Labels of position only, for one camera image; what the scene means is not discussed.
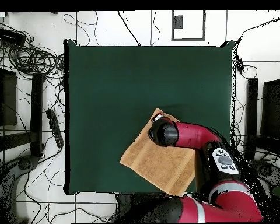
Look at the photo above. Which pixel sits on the tan terry towel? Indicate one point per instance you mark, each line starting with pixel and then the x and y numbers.
pixel 158 163

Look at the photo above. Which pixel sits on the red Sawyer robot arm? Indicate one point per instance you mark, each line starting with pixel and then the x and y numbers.
pixel 200 137

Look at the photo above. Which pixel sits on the dark green table cloth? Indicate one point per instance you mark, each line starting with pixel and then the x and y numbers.
pixel 130 81

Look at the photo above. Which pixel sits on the small dark grey box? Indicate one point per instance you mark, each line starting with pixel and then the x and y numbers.
pixel 177 22

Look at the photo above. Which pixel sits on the small black power adapter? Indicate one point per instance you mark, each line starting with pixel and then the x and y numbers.
pixel 239 65

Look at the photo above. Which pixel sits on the long black power strip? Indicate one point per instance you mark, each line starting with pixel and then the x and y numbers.
pixel 54 126

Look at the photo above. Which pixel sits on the grey stand base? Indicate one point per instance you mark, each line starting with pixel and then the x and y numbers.
pixel 25 163
pixel 268 171

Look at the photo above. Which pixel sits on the black rectangular box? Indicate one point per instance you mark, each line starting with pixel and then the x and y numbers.
pixel 9 36

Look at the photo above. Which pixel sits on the grey square floor frame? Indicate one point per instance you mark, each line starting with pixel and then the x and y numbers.
pixel 187 39

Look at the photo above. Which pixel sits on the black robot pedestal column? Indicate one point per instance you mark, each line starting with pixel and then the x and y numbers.
pixel 124 203

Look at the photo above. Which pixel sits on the black metal frame stand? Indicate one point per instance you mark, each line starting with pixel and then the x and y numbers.
pixel 36 112
pixel 251 116

